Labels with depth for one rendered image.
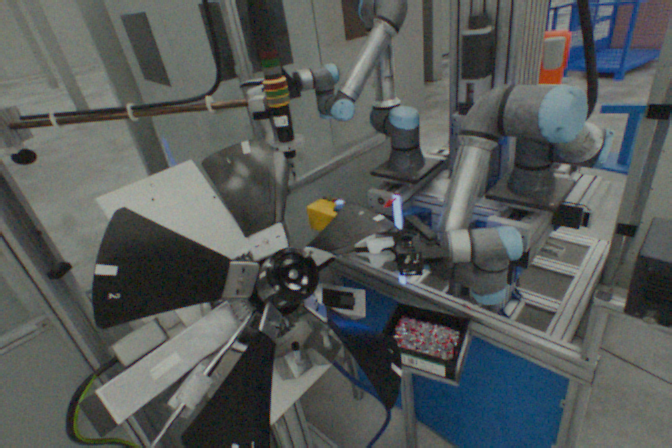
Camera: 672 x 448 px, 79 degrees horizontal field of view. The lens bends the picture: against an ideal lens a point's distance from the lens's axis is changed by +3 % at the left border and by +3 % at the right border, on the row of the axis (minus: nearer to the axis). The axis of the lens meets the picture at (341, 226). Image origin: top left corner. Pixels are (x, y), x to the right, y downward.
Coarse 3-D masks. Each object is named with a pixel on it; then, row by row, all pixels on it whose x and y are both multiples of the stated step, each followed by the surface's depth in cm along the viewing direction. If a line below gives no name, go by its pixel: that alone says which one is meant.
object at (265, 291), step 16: (272, 256) 83; (288, 256) 85; (304, 256) 86; (272, 272) 82; (288, 272) 84; (304, 272) 85; (256, 288) 89; (272, 288) 80; (288, 288) 82; (304, 288) 85; (256, 304) 89; (288, 304) 83
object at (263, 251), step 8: (280, 224) 90; (264, 232) 91; (272, 232) 90; (280, 232) 90; (256, 240) 91; (272, 240) 90; (280, 240) 89; (256, 248) 91; (264, 248) 90; (272, 248) 90; (280, 248) 89; (256, 256) 91; (264, 256) 90
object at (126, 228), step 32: (128, 224) 73; (160, 224) 75; (128, 256) 73; (160, 256) 75; (192, 256) 78; (224, 256) 80; (96, 288) 72; (128, 288) 74; (160, 288) 77; (192, 288) 80; (96, 320) 73; (128, 320) 76
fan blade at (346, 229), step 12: (348, 204) 114; (336, 216) 110; (348, 216) 109; (360, 216) 109; (372, 216) 109; (324, 228) 105; (336, 228) 104; (348, 228) 103; (360, 228) 103; (372, 228) 104; (384, 228) 105; (312, 240) 101; (324, 240) 99; (336, 240) 98; (348, 240) 98; (360, 240) 99; (336, 252) 93; (348, 252) 94
